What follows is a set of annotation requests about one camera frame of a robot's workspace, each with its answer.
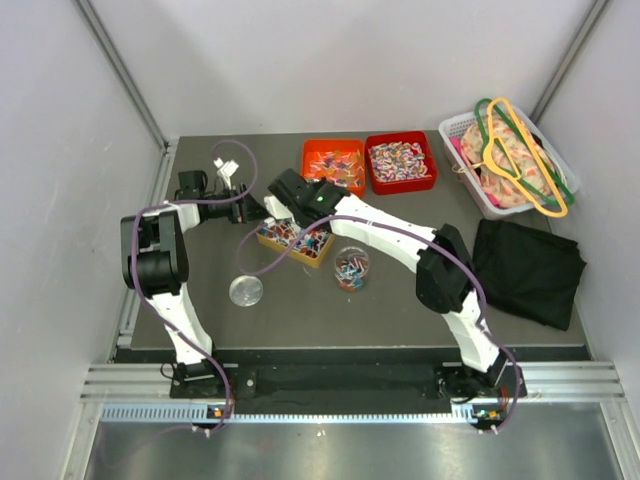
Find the gold candy tin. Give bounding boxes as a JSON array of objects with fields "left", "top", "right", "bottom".
[{"left": 256, "top": 220, "right": 334, "bottom": 268}]

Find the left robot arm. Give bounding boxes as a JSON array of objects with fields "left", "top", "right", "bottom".
[{"left": 120, "top": 170, "right": 268, "bottom": 398}]

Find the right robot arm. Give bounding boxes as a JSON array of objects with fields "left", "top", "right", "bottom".
[{"left": 264, "top": 169, "right": 510, "bottom": 396}]

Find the orange candy box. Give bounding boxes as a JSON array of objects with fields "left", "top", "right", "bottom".
[{"left": 300, "top": 138, "right": 366, "bottom": 198}]

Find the clear glass jar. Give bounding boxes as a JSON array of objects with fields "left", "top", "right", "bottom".
[{"left": 334, "top": 246, "right": 370, "bottom": 292}]

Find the clear jar lid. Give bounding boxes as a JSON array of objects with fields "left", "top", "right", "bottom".
[{"left": 229, "top": 275, "right": 264, "bottom": 307}]

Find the red candy box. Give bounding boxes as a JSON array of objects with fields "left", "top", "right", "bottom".
[{"left": 365, "top": 131, "right": 438, "bottom": 195}]

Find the floral cloth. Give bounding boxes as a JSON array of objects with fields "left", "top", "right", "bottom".
[{"left": 459, "top": 123, "right": 557, "bottom": 209}]

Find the white plastic basket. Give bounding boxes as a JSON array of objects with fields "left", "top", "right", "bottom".
[{"left": 439, "top": 97, "right": 579, "bottom": 220}]

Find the green hanger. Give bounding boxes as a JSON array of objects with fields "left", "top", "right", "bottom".
[{"left": 474, "top": 98, "right": 576, "bottom": 207}]

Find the black cloth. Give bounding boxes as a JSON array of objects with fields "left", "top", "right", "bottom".
[{"left": 472, "top": 219, "right": 586, "bottom": 331}]

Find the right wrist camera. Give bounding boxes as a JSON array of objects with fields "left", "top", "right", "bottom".
[{"left": 264, "top": 195, "right": 291, "bottom": 220}]

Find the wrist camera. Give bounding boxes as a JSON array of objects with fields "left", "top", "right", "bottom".
[
  {"left": 213, "top": 157, "right": 239, "bottom": 189},
  {"left": 264, "top": 195, "right": 291, "bottom": 220}
]

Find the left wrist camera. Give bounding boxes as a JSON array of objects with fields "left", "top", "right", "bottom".
[{"left": 213, "top": 157, "right": 239, "bottom": 189}]

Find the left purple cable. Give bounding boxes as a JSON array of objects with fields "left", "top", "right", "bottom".
[{"left": 130, "top": 138, "right": 259, "bottom": 436}]

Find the purple cable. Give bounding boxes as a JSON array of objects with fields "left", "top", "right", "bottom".
[
  {"left": 130, "top": 138, "right": 259, "bottom": 436},
  {"left": 236, "top": 214, "right": 521, "bottom": 434}
]

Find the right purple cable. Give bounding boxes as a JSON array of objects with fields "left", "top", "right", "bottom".
[{"left": 236, "top": 214, "right": 521, "bottom": 434}]

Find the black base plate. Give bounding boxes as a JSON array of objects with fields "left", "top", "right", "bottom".
[{"left": 169, "top": 363, "right": 531, "bottom": 415}]

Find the white cable duct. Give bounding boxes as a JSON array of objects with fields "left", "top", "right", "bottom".
[{"left": 99, "top": 403, "right": 481, "bottom": 425}]

